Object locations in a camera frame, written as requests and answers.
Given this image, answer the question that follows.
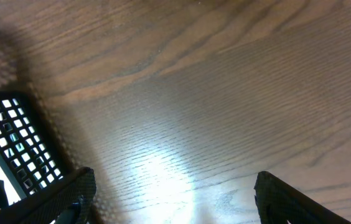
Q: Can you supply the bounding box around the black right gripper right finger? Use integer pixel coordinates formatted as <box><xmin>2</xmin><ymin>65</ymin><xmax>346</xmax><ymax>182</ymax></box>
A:
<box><xmin>254</xmin><ymin>171</ymin><xmax>351</xmax><ymax>224</ymax></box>

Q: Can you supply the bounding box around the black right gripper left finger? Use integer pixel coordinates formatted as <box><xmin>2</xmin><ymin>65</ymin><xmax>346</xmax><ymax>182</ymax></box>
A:
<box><xmin>0</xmin><ymin>167</ymin><xmax>96</xmax><ymax>224</ymax></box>

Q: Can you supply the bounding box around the dark green plastic basket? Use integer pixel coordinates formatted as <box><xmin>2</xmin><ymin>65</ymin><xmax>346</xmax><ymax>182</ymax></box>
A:
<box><xmin>0</xmin><ymin>91</ymin><xmax>71</xmax><ymax>210</ymax></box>

